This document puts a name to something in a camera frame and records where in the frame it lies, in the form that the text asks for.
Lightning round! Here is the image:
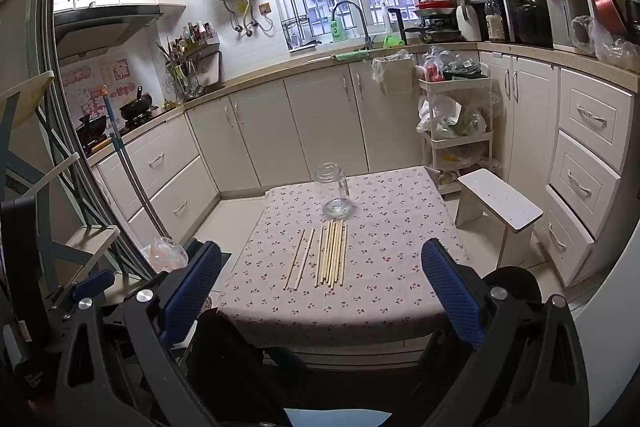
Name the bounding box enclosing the white electric kettle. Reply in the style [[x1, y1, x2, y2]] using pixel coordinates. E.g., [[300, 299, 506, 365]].
[[546, 0, 592, 55]]

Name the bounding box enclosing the range hood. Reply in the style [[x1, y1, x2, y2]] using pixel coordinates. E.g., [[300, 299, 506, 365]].
[[54, 5, 162, 65]]

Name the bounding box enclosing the black sink faucet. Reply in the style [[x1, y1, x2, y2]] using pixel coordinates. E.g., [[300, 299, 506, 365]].
[[331, 0, 373, 51]]

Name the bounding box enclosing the utensil rack on wall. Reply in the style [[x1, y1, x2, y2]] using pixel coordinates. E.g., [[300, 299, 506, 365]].
[[155, 22, 222, 103]]

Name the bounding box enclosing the cherry print tablecloth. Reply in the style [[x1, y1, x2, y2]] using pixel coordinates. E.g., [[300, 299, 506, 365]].
[[218, 167, 469, 347]]

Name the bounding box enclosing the clear glass jar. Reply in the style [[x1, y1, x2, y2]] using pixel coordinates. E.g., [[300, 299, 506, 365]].
[[314, 162, 354, 220]]

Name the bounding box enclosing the broom with blue handle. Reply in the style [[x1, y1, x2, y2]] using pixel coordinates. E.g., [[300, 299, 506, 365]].
[[101, 84, 170, 237]]

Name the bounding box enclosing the green dish soap bottle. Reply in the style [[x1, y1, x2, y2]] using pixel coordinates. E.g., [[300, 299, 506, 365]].
[[330, 16, 346, 42]]

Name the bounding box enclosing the black wok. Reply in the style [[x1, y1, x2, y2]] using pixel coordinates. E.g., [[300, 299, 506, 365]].
[[119, 86, 152, 121]]

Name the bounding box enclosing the white rice cooker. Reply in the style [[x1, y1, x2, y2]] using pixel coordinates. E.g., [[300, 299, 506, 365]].
[[456, 1, 482, 42]]

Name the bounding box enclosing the white small stool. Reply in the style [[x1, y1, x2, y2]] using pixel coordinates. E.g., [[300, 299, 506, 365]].
[[454, 169, 544, 267]]

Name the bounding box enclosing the white rolling storage cart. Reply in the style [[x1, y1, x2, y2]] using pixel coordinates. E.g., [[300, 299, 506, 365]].
[[416, 46, 502, 195]]

